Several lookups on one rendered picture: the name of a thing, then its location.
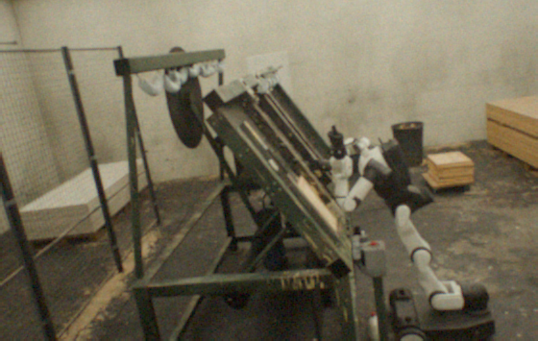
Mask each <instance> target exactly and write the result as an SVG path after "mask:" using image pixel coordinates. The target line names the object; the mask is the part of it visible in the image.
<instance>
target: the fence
mask: <svg viewBox="0 0 538 341"><path fill-rule="evenodd" d="M245 123H246V121H245V122H244V123H243V124H240V125H239V128H240V129H241V130H243V131H244V133H245V135H247V136H248V137H249V138H250V139H251V140H252V143H254V144H255V146H256V147H257V148H258V150H259V151H260V152H261V153H262V155H263V156H264V157H265V158H266V160H267V161H269V160H270V159H271V160H272V161H273V162H274V163H275V164H276V165H277V166H278V167H279V170H278V171H277V172H278V174H279V176H281V178H282V179H283V180H284V182H285V183H286V184H287V185H290V184H291V183H292V184H293V185H294V187H295V188H296V189H298V195H296V196H297V197H298V199H299V200H300V202H302V203H303V204H304V205H305V208H307V210H308V211H309V212H310V213H311V215H312V216H313V217H314V218H315V220H316V221H317V222H318V223H319V225H320V226H321V227H322V228H323V229H324V231H325V232H326V233H327V235H329V236H330V239H331V240H332V241H337V240H338V239H339V235H338V234H337V232H336V231H335V230H334V229H333V228H332V227H331V226H330V223H329V222H327V220H326V219H325V218H324V215H322V214H321V213H320V211H319V210H318V208H316V206H315V205H314V204H313V203H312V202H311V201H310V200H309V199H308V197H307V196H306V195H305V193H304V192H303V190H302V189H301V188H300V187H299V186H298V184H297V183H295V182H294V180H293V179H292V178H291V176H290V175H289V174H287V175H286V174H285V173H284V170H283V169H281V167H280V166H279V164H278V163H277V162H276V161H275V160H274V159H273V157H272V156H271V155H270V154H269V152H268V151H267V149H268V148H267V147H266V146H265V143H263V142H262V141H261V140H260V138H257V137H256V136H255V135H254V134H253V130H250V129H249V127H248V126H247V125H246V124H247V123H246V124H245Z"/></svg>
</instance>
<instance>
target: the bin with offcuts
mask: <svg viewBox="0 0 538 341"><path fill-rule="evenodd" d="M390 129H391V130H392V135H393V138H396V140H397V143H398V144H399V146H400V147H401V149H402V150H403V155H404V156H405V158H406V162H407V166H408V167H416V166H419V165H421V164H422V163H423V162H424V123H423V122H419V121H411V122H403V123H396V124H393V125H391V126H390Z"/></svg>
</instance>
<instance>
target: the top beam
mask: <svg viewBox="0 0 538 341"><path fill-rule="evenodd" d="M273 68H274V67H273V66H272V65H271V66H268V67H266V68H264V69H262V70H259V71H258V72H259V73H260V74H262V73H264V72H265V71H269V70H272V69H273ZM252 74H253V73H252ZM252 74H249V75H247V76H245V77H243V80H244V81H245V83H246V85H248V86H250V87H251V90H253V89H255V88H256V87H258V82H257V80H256V79H255V78H254V77H253V76H252ZM239 79H241V78H239ZM239 79H236V80H234V81H232V82H230V83H227V84H225V85H220V86H218V87H216V88H214V89H213V90H211V91H210V92H209V93H208V94H207V95H206V96H205V97H203V98H202V101H203V102H204V103H205V104H206V106H207V107H208V109H209V110H211V111H212V112H214V111H216V110H218V109H219V107H221V106H222V108H223V107H224V106H226V105H227V104H229V103H231V102H232V101H234V100H235V99H237V98H239V97H241V96H243V95H245V93H247V92H248V91H247V90H246V89H245V87H244V86H243V85H242V84H241V83H240V82H239Z"/></svg>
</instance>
